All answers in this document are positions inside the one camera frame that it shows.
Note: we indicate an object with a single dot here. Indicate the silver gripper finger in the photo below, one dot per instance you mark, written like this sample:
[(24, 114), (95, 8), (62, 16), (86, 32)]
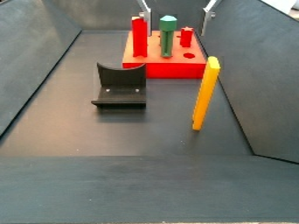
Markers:
[(147, 15), (208, 14)]

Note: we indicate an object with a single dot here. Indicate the yellow two-pronged peg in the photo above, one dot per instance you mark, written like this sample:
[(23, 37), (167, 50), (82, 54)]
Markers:
[(207, 85)]

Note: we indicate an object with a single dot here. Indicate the red peg board base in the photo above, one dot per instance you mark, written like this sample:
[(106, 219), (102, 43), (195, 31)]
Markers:
[(186, 64)]

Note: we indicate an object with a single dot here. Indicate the tall red rectangular peg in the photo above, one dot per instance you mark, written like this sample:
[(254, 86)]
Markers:
[(139, 33)]

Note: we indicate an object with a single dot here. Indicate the green hexagon-top forked peg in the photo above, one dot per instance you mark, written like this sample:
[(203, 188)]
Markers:
[(167, 26)]

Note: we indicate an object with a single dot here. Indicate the red star-shaped peg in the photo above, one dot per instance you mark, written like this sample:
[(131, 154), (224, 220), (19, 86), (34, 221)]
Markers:
[(186, 41)]

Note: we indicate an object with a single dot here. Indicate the black curved holder bracket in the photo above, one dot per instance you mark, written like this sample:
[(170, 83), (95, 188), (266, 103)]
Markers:
[(122, 86)]

